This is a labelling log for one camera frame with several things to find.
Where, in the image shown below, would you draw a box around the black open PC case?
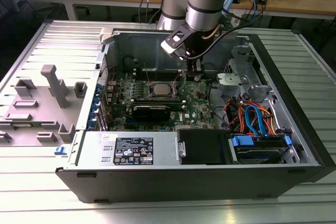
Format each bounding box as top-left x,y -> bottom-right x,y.
55,26 -> 336,204

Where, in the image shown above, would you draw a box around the wire locking lever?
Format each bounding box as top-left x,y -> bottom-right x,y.
143,62 -> 152,90

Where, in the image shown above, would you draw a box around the tan curved tube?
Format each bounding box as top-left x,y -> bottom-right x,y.
203,24 -> 222,40

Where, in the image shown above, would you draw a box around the hard disk blue carrier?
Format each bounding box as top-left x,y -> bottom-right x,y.
230,133 -> 293,164

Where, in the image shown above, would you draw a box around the metal socket cover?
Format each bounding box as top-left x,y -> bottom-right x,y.
170,68 -> 187,97

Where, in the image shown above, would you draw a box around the black rating label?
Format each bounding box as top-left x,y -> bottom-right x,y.
113,136 -> 154,166

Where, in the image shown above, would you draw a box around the black RAM slot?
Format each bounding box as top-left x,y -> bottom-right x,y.
134,72 -> 184,78
134,66 -> 184,71
132,97 -> 186,106
134,76 -> 184,81
134,69 -> 184,74

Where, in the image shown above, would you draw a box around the green motherboard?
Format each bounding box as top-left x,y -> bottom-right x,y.
104,71 -> 218,133

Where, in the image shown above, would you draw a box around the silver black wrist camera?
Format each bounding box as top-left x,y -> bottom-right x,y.
160,24 -> 191,61

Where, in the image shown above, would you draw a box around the black graphics card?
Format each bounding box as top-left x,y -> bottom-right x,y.
131,104 -> 172,123

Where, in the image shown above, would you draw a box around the red black twisted wire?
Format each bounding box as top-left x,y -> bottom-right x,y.
106,67 -> 117,82

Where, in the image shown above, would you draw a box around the silver CPU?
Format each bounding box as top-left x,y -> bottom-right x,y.
153,83 -> 172,95

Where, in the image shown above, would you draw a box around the black drive bay cover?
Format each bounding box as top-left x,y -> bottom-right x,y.
177,129 -> 233,166

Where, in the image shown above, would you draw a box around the silver metal drive cage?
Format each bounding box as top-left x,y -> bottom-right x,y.
215,44 -> 281,99

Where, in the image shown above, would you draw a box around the thick black camera cable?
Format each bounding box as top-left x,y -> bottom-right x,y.
186,11 -> 265,61

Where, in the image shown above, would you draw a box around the black internal cable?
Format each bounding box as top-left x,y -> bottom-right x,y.
207,77 -> 226,130

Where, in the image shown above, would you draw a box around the grey parts rack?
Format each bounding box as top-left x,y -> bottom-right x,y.
0,63 -> 89,146

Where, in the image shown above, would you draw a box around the blue flat wire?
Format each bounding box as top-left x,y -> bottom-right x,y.
245,105 -> 266,137

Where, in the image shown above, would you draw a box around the silver power supply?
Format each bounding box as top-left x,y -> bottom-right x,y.
76,131 -> 182,167

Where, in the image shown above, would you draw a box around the orange power wires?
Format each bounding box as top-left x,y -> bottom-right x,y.
227,98 -> 278,137

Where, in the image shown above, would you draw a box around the CPU socket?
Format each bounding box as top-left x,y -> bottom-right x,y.
146,80 -> 181,100

